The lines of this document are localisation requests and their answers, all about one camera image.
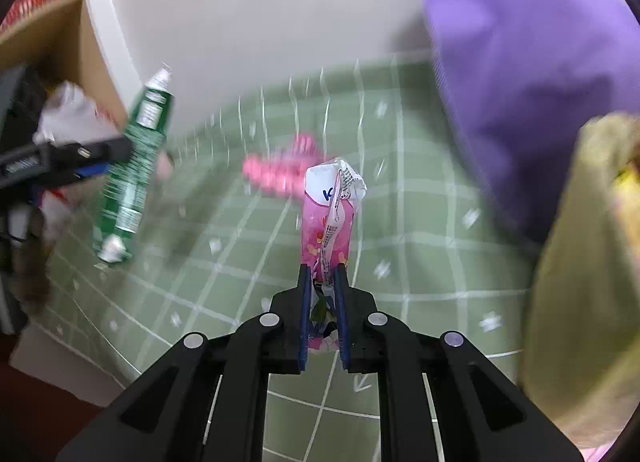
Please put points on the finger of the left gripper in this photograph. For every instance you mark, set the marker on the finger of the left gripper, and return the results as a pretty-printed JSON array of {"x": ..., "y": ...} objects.
[{"x": 74, "y": 162}]

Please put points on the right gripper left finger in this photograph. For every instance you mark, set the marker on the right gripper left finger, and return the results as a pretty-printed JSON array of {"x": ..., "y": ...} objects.
[{"x": 205, "y": 398}]

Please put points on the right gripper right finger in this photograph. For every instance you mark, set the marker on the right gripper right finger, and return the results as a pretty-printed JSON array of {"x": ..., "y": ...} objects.
[{"x": 439, "y": 398}]

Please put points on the green white milk carton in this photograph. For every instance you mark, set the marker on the green white milk carton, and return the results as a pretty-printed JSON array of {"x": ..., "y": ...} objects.
[{"x": 127, "y": 184}]

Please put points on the pink drink carton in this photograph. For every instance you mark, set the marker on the pink drink carton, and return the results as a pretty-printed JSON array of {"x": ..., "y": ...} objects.
[{"x": 333, "y": 192}]

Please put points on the white plastic trash bag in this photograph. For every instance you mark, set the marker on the white plastic trash bag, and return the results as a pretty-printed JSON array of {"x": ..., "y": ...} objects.
[{"x": 69, "y": 115}]

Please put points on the wooden shelf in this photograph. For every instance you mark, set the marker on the wooden shelf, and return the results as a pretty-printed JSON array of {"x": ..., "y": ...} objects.
[{"x": 61, "y": 41}]

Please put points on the green grid bed sheet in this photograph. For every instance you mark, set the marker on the green grid bed sheet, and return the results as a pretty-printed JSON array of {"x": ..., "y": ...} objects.
[{"x": 212, "y": 250}]

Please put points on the pink caterpillar toy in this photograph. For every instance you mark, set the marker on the pink caterpillar toy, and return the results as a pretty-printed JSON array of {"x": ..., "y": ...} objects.
[{"x": 283, "y": 172}]

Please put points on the purple pillow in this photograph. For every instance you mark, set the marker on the purple pillow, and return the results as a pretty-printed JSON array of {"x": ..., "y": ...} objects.
[{"x": 519, "y": 79}]

